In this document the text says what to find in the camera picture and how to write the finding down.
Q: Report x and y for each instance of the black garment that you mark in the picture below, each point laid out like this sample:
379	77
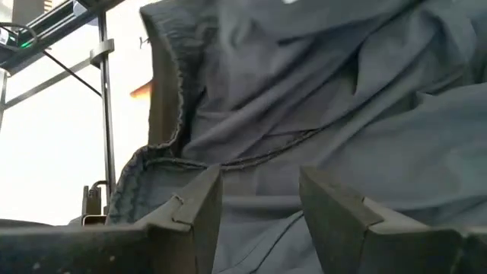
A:
304	95

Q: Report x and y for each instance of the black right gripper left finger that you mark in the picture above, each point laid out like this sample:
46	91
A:
114	251

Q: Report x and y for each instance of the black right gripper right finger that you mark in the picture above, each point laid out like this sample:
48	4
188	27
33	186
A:
411	251

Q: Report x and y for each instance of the black aluminium table frame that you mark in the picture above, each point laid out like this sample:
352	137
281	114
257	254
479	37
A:
108	133

